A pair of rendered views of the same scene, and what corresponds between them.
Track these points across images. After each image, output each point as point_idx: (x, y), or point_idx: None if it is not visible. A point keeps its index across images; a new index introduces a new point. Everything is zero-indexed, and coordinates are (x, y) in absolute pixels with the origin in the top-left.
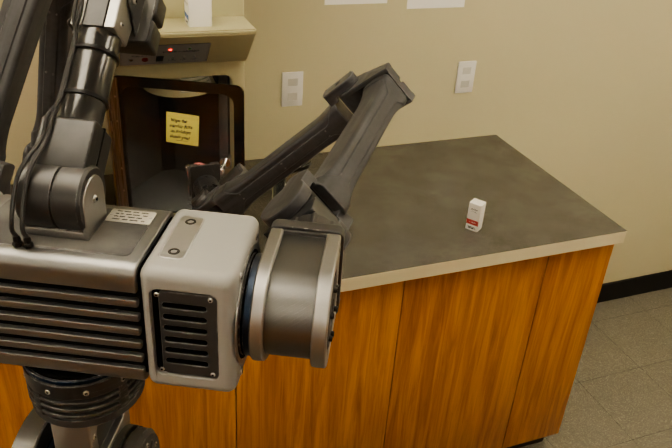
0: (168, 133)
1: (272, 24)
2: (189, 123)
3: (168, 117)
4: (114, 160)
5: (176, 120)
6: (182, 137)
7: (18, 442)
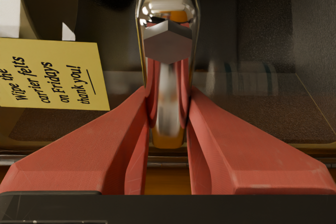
0: (78, 106)
1: None
2: (2, 63)
3: (19, 103)
4: (182, 167)
5: (16, 90)
6: (76, 81)
7: None
